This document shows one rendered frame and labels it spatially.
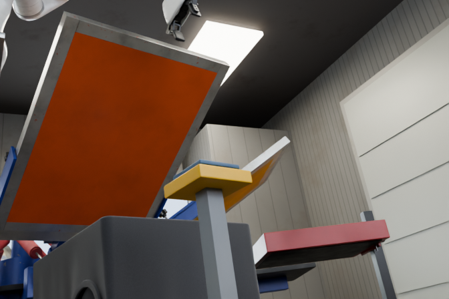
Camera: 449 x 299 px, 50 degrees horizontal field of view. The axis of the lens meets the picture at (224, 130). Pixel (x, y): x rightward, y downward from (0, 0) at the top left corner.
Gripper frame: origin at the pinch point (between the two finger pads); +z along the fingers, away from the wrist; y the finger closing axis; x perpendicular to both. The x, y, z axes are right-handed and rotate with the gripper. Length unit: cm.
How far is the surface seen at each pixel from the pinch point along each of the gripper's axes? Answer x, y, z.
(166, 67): 5.8, -20.3, -6.7
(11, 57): 32, -243, -278
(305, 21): 256, -75, -228
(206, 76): 21.9, -19.6, -6.9
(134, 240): -15, -28, 54
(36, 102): -29, -41, -1
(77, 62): -21.9, -26.0, -5.1
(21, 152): -29, -59, 4
